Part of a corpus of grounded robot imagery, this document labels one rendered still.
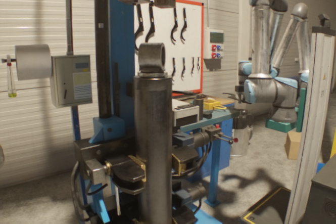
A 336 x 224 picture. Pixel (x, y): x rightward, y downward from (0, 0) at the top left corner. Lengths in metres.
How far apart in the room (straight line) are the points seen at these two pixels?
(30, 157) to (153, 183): 2.20
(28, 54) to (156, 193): 1.29
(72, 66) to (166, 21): 2.17
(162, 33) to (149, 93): 2.59
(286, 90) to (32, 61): 1.72
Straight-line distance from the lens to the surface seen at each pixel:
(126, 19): 1.66
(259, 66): 1.56
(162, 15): 3.77
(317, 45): 1.66
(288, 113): 1.63
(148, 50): 1.24
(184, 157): 1.43
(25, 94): 3.11
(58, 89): 1.95
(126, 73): 1.66
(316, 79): 1.66
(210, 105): 2.20
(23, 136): 3.23
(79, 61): 1.97
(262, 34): 1.57
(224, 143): 3.26
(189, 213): 1.75
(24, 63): 1.86
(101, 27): 1.51
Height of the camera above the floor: 1.63
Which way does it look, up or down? 12 degrees down
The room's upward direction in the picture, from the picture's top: straight up
